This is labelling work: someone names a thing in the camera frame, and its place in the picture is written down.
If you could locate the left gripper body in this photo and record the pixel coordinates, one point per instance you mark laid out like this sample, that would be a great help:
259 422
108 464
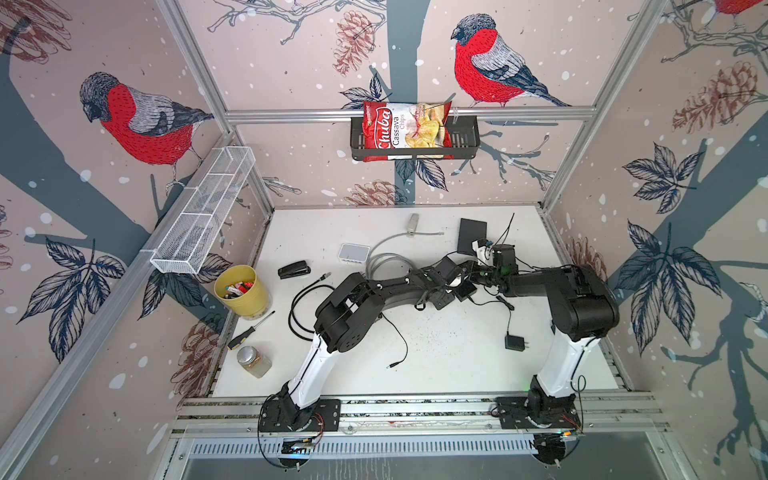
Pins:
445 298

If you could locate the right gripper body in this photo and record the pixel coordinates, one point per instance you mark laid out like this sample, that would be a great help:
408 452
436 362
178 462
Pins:
495 275

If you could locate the ribbed black network switch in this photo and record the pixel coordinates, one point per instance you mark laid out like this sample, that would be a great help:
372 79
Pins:
464 291

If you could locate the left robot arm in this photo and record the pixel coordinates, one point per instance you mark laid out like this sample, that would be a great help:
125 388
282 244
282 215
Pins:
345 317

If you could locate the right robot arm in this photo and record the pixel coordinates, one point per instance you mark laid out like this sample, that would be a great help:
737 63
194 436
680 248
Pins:
583 311

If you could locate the grey USB adapter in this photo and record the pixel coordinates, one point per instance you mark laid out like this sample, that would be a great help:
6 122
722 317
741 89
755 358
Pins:
412 225

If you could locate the right black power adapter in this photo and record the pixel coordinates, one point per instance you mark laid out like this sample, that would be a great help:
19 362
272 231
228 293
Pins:
512 342

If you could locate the black stapler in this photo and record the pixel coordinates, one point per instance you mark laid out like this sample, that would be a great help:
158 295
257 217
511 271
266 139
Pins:
293 270

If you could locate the red chips bag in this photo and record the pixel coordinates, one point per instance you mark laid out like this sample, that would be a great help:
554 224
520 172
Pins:
405 126

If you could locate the yellow cup with markers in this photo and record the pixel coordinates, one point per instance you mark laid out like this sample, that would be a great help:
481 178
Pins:
243 292

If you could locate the glass jar with lid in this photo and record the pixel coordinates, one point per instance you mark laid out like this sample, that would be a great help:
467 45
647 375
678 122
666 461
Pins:
253 361

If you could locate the white small network switch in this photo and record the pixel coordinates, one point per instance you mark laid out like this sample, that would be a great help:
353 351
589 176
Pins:
354 253

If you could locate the black wire wall basket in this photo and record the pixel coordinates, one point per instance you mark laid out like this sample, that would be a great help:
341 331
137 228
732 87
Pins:
463 132

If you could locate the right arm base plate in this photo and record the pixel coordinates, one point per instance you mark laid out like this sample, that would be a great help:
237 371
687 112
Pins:
536 411

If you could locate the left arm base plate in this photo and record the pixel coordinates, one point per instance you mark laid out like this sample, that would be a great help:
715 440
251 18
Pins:
278 414

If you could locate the black handled screwdriver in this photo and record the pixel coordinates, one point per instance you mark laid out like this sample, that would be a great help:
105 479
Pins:
235 342

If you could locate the white mesh wall shelf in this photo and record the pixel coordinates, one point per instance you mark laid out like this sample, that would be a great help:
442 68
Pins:
191 237

